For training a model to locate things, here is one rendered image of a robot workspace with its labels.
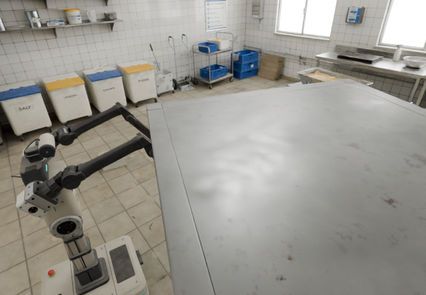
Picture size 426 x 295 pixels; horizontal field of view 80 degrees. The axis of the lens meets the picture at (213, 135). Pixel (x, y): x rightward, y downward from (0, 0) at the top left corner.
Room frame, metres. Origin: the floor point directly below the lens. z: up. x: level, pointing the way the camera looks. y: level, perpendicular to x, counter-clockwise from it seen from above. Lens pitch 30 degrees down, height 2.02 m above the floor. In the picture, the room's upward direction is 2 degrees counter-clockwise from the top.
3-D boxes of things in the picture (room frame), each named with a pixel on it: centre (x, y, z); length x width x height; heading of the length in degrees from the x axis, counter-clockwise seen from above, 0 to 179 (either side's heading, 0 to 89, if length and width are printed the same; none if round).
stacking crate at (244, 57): (6.58, -0.86, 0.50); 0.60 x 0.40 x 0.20; 130
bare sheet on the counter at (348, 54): (4.52, -2.61, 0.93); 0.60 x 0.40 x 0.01; 39
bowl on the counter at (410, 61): (3.92, -3.14, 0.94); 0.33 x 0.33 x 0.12
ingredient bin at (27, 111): (3.82, 3.01, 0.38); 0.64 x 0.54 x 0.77; 40
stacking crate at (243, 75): (6.58, -0.86, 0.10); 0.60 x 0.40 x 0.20; 125
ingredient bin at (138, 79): (5.01, 1.47, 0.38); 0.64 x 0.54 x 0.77; 35
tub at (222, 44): (6.18, -0.19, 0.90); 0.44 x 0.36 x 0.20; 46
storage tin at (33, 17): (4.33, 2.70, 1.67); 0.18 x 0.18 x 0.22
